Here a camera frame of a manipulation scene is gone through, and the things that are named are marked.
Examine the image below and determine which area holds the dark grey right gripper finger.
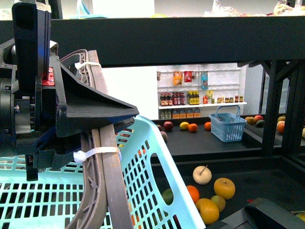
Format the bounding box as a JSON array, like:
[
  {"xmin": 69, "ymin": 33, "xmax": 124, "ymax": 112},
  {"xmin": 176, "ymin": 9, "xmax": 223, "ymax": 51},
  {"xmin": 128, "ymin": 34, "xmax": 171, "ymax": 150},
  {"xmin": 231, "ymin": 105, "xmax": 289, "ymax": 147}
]
[{"xmin": 207, "ymin": 198, "xmax": 305, "ymax": 229}]

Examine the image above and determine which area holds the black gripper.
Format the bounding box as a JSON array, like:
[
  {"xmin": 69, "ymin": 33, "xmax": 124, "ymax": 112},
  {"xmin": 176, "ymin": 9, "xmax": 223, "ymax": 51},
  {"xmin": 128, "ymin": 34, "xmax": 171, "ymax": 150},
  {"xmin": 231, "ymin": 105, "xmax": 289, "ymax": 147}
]
[{"xmin": 0, "ymin": 2, "xmax": 139, "ymax": 181}]

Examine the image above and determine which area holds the grey basket handle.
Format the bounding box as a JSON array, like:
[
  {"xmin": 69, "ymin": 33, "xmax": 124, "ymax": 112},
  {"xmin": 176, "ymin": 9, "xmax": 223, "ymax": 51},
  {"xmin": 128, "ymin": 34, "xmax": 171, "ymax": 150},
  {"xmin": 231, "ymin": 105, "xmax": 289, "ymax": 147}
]
[{"xmin": 60, "ymin": 49, "xmax": 134, "ymax": 229}]

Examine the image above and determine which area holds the light blue shopping basket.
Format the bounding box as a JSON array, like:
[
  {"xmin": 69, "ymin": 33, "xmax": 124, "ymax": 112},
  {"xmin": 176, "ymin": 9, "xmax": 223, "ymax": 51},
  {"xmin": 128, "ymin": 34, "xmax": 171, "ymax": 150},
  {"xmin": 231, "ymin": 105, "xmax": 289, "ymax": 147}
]
[{"xmin": 0, "ymin": 116, "xmax": 205, "ymax": 229}]

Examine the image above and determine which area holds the black upper shelf beam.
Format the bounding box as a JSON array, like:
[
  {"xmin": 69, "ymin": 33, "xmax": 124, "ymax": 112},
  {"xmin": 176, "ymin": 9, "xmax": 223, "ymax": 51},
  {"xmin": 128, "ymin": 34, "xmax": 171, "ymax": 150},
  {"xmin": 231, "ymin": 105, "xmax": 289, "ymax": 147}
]
[{"xmin": 0, "ymin": 15, "xmax": 305, "ymax": 69}]

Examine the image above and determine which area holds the blue basket far shelf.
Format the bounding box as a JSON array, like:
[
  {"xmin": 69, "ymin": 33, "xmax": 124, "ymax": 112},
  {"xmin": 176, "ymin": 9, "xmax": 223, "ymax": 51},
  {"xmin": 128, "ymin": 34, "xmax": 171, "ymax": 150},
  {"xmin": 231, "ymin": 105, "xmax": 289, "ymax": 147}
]
[{"xmin": 209, "ymin": 105, "xmax": 247, "ymax": 143}]

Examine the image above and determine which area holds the far yellow lemon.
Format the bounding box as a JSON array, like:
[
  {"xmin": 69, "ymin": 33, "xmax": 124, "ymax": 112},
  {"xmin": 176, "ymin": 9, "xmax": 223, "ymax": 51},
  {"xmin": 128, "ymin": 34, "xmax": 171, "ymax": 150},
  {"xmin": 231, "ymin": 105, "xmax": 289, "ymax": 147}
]
[{"xmin": 180, "ymin": 122, "xmax": 189, "ymax": 130}]

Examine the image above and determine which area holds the black near fruit tray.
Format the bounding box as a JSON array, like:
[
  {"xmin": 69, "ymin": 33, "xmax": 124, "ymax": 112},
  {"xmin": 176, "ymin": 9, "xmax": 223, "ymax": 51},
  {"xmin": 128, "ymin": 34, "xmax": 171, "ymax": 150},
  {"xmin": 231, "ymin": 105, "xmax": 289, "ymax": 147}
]
[{"xmin": 176, "ymin": 156, "xmax": 305, "ymax": 221}]

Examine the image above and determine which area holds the yellow pear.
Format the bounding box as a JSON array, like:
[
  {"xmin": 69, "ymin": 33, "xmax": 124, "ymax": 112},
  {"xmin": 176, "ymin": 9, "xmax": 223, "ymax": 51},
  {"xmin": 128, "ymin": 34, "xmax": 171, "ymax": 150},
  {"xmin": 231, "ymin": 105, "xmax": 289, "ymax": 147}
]
[{"xmin": 296, "ymin": 212, "xmax": 305, "ymax": 221}]

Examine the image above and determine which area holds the white zip tie upper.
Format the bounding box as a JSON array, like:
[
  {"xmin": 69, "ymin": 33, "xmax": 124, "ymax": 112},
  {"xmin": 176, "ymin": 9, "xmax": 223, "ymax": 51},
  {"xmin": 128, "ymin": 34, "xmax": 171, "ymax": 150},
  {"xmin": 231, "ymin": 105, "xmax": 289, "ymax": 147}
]
[{"xmin": 74, "ymin": 62, "xmax": 101, "ymax": 70}]

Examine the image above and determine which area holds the white zip tie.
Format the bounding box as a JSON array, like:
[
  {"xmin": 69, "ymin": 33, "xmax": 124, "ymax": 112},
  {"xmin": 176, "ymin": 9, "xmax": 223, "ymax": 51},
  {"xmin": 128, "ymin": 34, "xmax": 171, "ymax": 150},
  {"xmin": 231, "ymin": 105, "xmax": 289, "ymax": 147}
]
[
  {"xmin": 74, "ymin": 62, "xmax": 101, "ymax": 70},
  {"xmin": 73, "ymin": 146, "xmax": 122, "ymax": 164}
]

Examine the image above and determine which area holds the kiwi upper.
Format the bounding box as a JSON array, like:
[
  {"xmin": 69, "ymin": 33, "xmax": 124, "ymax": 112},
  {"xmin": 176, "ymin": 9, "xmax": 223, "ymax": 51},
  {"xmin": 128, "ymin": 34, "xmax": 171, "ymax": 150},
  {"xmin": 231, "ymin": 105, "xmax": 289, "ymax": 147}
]
[{"xmin": 211, "ymin": 195, "xmax": 226, "ymax": 212}]

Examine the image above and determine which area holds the golden apple rear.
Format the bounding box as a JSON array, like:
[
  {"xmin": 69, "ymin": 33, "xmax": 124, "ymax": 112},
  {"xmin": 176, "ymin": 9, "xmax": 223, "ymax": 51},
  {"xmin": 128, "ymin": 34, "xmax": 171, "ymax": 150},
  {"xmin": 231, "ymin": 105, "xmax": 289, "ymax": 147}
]
[{"xmin": 213, "ymin": 177, "xmax": 235, "ymax": 200}]

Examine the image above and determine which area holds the white zip tie lower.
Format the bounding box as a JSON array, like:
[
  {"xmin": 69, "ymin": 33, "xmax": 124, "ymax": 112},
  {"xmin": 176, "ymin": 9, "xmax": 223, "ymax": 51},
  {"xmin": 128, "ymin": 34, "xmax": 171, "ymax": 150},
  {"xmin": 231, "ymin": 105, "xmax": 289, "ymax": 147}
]
[{"xmin": 73, "ymin": 146, "xmax": 122, "ymax": 164}]

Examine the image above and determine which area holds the yellow orange apple centre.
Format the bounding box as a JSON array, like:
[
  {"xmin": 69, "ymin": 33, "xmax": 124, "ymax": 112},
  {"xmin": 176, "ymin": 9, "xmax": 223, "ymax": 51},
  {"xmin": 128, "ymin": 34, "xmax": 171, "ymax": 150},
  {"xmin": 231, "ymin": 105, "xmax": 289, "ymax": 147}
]
[{"xmin": 195, "ymin": 198, "xmax": 220, "ymax": 225}]

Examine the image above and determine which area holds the small orange centre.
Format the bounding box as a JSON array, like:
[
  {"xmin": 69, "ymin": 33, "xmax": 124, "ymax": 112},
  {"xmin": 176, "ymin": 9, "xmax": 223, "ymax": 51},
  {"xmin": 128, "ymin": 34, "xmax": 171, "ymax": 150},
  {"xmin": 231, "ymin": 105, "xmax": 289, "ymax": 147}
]
[{"xmin": 186, "ymin": 185, "xmax": 200, "ymax": 204}]

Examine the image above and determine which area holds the white round pear rear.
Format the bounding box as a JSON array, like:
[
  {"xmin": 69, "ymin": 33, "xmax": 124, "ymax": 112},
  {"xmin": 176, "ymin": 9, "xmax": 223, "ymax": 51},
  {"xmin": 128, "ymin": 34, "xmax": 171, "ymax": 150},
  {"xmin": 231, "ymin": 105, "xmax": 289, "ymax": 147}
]
[{"xmin": 193, "ymin": 166, "xmax": 212, "ymax": 185}]

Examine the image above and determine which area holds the far peach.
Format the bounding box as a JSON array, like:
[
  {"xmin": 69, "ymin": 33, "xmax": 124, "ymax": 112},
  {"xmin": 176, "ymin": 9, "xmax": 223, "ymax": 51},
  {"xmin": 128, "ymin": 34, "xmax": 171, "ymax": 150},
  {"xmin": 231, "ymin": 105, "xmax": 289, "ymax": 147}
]
[{"xmin": 160, "ymin": 131, "xmax": 168, "ymax": 142}]

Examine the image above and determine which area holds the far dark red apple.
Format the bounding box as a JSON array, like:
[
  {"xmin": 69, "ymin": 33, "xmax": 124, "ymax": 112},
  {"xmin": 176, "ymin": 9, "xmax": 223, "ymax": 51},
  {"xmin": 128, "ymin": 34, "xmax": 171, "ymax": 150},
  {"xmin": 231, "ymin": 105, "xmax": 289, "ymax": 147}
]
[{"xmin": 163, "ymin": 121, "xmax": 173, "ymax": 131}]

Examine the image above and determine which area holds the green lime upper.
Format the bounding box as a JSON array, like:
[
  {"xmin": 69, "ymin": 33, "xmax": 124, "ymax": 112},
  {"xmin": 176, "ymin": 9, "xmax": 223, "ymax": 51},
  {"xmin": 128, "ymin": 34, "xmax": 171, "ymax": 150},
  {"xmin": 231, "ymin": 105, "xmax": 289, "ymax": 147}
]
[{"xmin": 162, "ymin": 188, "xmax": 173, "ymax": 205}]

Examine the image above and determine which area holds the far orange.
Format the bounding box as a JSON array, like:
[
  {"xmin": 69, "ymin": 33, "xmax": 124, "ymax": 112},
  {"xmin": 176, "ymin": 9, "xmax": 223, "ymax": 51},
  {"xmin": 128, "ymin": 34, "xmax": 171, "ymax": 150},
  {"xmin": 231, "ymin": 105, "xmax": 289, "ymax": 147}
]
[{"xmin": 188, "ymin": 124, "xmax": 198, "ymax": 133}]

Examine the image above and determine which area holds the white wall shelf with bottles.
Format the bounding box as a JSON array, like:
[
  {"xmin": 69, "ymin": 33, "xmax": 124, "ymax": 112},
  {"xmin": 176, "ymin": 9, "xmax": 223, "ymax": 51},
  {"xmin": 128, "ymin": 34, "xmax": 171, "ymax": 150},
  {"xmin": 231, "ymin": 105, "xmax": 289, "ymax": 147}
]
[{"xmin": 156, "ymin": 63, "xmax": 247, "ymax": 119}]

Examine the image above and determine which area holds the black shelf post right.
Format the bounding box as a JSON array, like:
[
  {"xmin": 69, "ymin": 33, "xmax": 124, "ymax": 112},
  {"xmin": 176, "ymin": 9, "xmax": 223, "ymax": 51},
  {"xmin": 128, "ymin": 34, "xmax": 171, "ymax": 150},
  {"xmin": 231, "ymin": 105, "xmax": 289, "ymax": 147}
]
[{"xmin": 238, "ymin": 59, "xmax": 301, "ymax": 157}]

